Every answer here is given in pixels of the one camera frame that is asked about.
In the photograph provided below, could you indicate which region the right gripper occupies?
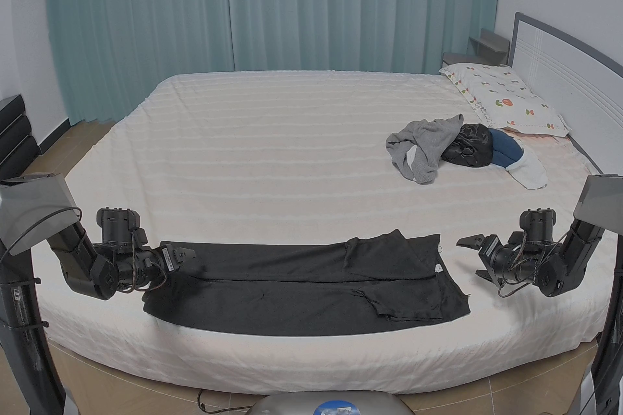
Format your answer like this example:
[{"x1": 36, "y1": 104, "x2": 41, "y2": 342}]
[{"x1": 457, "y1": 234, "x2": 529, "y2": 288}]

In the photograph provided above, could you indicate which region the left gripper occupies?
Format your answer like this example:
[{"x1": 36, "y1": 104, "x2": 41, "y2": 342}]
[{"x1": 130, "y1": 244, "x2": 198, "y2": 288}]

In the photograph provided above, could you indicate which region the black T-shirt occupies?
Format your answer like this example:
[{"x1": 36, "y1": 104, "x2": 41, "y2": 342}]
[{"x1": 142, "y1": 229, "x2": 471, "y2": 336}]

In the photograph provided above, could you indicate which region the bed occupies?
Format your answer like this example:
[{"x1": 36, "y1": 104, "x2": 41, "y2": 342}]
[{"x1": 36, "y1": 12, "x2": 623, "y2": 397}]

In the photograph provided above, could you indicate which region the white garment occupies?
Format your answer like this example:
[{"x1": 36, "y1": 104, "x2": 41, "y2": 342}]
[{"x1": 506, "y1": 150, "x2": 548, "y2": 190}]

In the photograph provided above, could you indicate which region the dark blue garment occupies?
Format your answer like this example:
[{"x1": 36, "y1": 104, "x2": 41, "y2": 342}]
[{"x1": 489, "y1": 127, "x2": 526, "y2": 171}]

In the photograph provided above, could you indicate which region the black shiny garment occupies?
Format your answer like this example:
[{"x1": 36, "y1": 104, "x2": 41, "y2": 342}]
[{"x1": 440, "y1": 123, "x2": 494, "y2": 168}]

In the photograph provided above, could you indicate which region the grey garment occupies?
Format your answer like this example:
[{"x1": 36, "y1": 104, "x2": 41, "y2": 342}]
[{"x1": 385, "y1": 113, "x2": 464, "y2": 185}]

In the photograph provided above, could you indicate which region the white printed pillow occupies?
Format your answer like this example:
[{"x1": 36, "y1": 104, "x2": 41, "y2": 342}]
[{"x1": 438, "y1": 62, "x2": 571, "y2": 138}]

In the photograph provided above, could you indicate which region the black chest of drawers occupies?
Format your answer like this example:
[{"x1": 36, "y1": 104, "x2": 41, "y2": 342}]
[{"x1": 0, "y1": 94, "x2": 41, "y2": 183}]

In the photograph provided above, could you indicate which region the grey bedside table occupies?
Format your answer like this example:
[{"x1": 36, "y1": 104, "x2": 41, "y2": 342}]
[{"x1": 442, "y1": 28, "x2": 511, "y2": 66}]

